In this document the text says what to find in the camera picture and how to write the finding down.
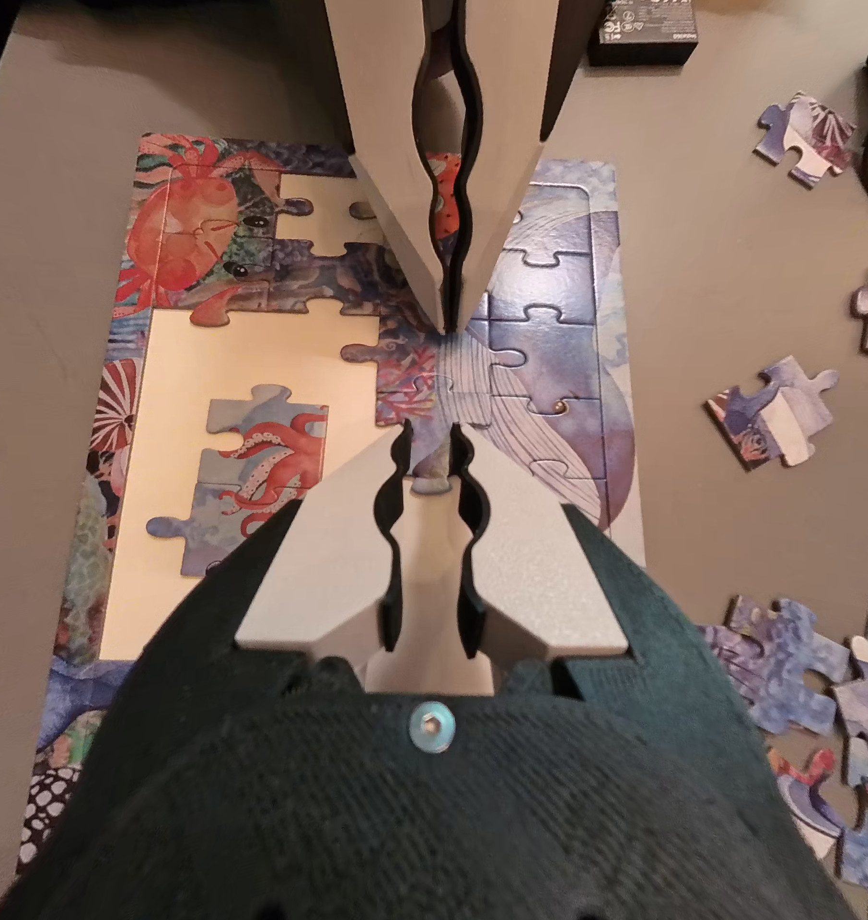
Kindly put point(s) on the ocean jigsaw puzzle board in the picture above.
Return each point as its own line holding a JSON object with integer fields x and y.
{"x": 189, "y": 345}

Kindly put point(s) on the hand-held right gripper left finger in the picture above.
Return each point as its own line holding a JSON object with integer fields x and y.
{"x": 319, "y": 575}

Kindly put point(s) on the black camera battery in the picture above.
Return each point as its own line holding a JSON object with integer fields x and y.
{"x": 642, "y": 29}

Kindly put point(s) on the white patch blue puzzle piece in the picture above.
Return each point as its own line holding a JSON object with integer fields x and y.
{"x": 771, "y": 413}

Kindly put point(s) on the pile of loose puzzle pieces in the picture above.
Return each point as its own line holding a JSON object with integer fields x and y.
{"x": 779, "y": 661}

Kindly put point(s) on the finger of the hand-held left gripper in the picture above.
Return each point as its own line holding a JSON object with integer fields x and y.
{"x": 376, "y": 72}
{"x": 509, "y": 72}

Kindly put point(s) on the purple fan coral puzzle piece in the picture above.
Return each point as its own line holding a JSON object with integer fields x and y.
{"x": 807, "y": 136}

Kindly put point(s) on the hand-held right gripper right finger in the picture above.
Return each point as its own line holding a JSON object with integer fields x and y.
{"x": 541, "y": 575}

